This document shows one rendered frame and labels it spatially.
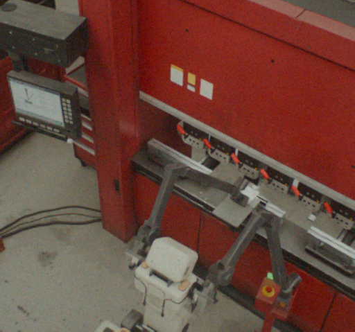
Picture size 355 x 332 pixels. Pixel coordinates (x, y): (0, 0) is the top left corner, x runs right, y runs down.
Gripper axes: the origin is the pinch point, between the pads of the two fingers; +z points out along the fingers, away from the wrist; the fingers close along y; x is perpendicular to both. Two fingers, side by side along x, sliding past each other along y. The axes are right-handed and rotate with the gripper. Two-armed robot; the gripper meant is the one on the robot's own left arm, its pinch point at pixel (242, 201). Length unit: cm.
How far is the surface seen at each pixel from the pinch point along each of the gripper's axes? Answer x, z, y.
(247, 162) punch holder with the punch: -19.1, -19.2, 3.6
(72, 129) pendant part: 18, -48, 100
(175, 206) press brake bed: 22, 29, 48
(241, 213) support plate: 6.7, -2.0, -3.9
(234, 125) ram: -31, -38, 15
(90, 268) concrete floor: 92, 61, 94
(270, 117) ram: -40, -53, -6
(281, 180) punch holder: -18.8, -18.7, -19.2
